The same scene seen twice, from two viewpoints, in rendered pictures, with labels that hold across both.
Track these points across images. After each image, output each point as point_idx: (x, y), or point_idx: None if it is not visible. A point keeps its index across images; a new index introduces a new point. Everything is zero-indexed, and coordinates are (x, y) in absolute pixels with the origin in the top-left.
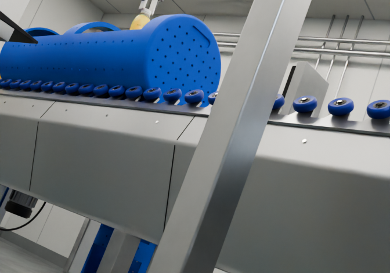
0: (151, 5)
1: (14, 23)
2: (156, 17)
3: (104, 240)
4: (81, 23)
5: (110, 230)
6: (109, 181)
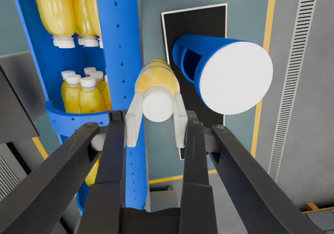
0: (176, 112)
1: (17, 140)
2: (78, 206)
3: (179, 62)
4: (48, 112)
5: (180, 65)
6: None
